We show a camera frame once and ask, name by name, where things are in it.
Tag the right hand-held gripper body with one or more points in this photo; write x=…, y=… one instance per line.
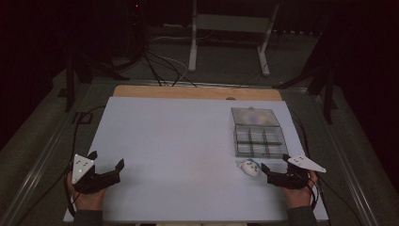
x=293, y=179

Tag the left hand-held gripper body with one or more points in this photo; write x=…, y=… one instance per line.
x=94, y=180

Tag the person's right hand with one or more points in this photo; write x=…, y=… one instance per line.
x=296, y=197

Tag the person's left hand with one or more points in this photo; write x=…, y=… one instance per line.
x=89, y=201

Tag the small white round toy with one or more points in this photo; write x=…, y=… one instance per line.
x=251, y=168

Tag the clear plastic compartment box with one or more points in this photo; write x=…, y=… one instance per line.
x=258, y=133

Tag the white table cover sheet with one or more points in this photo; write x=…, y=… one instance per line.
x=175, y=150

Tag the black tripod stand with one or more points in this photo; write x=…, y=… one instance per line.
x=323, y=81
x=75, y=78

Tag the white metal stand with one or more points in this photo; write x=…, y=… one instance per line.
x=232, y=23

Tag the metal floor rail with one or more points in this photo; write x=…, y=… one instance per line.
x=40, y=157
x=348, y=163
x=204, y=84

